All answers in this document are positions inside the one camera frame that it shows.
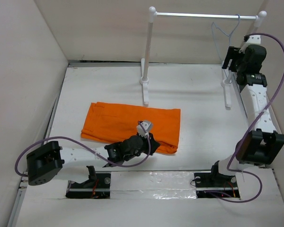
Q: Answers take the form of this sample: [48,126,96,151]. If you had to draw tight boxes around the blue wire hanger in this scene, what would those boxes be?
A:
[211,14,241,62]

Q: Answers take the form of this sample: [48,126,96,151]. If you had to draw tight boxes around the orange trousers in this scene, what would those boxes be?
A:
[81,102,181,155]

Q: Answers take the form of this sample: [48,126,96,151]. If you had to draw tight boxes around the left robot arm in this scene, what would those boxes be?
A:
[27,133,160,188]

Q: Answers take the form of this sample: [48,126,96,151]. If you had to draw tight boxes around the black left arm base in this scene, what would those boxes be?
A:
[65,166,111,199]

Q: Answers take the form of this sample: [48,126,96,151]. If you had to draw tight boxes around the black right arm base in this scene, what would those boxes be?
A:
[190,171,240,199]

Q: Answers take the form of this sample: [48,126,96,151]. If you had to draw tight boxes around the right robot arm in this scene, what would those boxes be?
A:
[209,44,284,186]

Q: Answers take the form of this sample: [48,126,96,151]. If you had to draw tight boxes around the silver tape strip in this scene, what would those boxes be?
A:
[110,171,197,200]

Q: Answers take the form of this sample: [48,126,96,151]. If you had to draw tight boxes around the white garment rack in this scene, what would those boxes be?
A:
[140,6,267,106]

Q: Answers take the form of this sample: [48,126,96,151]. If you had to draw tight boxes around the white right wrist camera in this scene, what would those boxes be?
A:
[240,35,261,53]

